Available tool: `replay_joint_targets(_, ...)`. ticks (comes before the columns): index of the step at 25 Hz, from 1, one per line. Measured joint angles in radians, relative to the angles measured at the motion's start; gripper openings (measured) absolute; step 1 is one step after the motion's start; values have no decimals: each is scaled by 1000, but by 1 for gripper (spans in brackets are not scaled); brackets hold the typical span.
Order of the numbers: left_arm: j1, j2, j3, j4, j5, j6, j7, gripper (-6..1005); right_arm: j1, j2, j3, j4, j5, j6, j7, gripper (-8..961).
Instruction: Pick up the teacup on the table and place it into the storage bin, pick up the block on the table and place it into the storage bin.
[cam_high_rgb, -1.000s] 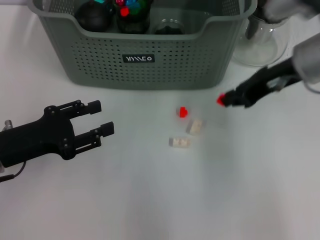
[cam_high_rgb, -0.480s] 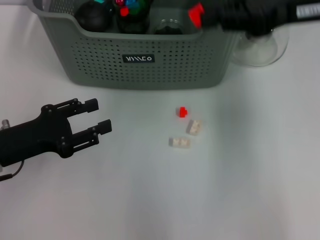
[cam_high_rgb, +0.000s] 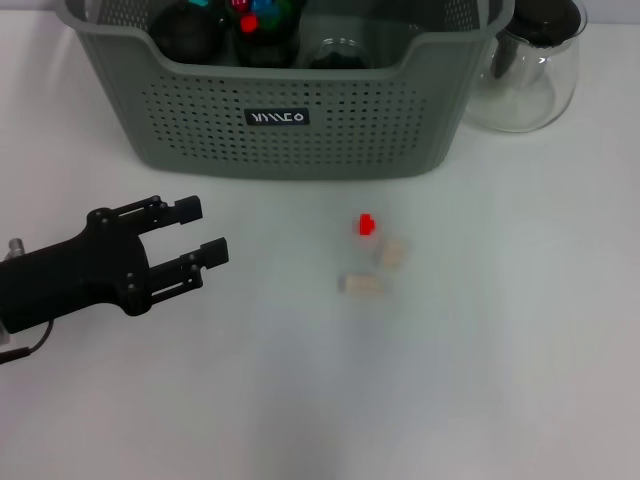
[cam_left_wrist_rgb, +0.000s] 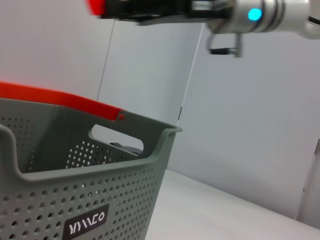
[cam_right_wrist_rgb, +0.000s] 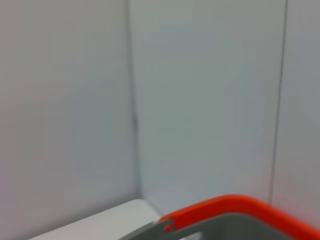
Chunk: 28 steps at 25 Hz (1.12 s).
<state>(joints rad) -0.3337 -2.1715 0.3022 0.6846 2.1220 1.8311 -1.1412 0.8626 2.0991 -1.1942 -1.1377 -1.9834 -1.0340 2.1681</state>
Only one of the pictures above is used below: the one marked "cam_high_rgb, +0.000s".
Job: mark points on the dark red long brick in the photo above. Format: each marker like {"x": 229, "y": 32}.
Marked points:
{"x": 238, "y": 4}

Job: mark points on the grey-green perforated storage bin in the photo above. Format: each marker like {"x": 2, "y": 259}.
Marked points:
{"x": 300, "y": 150}

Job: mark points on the blue square toy plate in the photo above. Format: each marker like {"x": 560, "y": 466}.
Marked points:
{"x": 264, "y": 6}

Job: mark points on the black round teapot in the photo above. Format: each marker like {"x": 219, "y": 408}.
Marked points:
{"x": 185, "y": 35}

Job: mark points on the small red stepped block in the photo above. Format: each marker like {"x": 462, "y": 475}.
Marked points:
{"x": 367, "y": 225}

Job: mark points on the red trapezoid toy block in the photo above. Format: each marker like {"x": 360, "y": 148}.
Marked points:
{"x": 249, "y": 23}

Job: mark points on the teal square toy plate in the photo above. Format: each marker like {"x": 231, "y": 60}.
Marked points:
{"x": 199, "y": 2}

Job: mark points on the white long toy brick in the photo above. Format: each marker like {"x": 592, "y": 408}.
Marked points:
{"x": 362, "y": 286}

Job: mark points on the glass carafe with black lid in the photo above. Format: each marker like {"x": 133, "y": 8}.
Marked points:
{"x": 525, "y": 95}

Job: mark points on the white square toy brick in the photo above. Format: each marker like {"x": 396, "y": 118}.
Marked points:
{"x": 393, "y": 255}

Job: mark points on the glass teacup black base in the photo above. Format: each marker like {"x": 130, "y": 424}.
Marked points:
{"x": 265, "y": 50}
{"x": 340, "y": 56}

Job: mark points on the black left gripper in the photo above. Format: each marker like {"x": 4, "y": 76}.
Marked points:
{"x": 70, "y": 280}

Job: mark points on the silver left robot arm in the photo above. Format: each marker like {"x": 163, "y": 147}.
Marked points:
{"x": 4, "y": 337}

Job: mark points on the silver pipe fitting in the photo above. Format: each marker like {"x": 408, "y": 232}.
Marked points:
{"x": 15, "y": 249}

